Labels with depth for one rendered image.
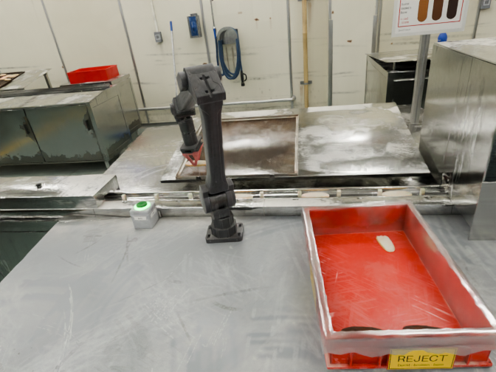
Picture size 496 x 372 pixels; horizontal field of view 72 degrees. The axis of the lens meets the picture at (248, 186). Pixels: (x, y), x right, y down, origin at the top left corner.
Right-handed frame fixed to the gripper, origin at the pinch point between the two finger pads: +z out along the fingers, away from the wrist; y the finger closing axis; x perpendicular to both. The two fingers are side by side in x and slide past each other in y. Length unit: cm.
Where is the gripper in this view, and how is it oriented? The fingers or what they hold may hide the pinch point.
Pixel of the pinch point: (195, 161)
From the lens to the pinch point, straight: 142.8
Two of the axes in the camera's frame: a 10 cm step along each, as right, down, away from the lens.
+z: 1.3, 7.9, 6.0
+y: -1.6, 6.1, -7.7
